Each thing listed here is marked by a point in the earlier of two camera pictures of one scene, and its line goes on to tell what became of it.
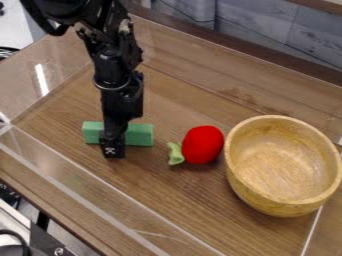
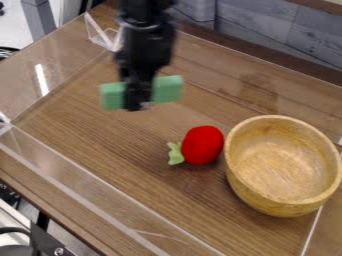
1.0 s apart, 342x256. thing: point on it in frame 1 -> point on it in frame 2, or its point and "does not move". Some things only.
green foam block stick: (140, 133) -> (166, 89)
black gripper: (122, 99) -> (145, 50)
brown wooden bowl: (283, 164) does not move
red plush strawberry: (201, 146) does not move
